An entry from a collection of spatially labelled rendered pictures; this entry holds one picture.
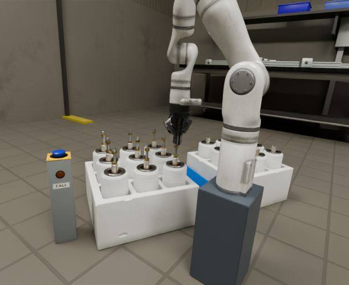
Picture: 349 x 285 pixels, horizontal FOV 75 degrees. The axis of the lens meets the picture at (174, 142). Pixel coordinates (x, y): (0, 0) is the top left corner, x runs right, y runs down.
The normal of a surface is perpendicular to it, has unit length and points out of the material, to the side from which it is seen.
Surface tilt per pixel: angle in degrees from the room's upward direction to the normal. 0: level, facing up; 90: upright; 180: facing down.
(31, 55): 90
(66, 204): 90
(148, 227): 90
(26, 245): 0
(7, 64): 90
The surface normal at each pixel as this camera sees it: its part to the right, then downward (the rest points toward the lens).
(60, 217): 0.43, 0.28
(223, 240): -0.58, 0.20
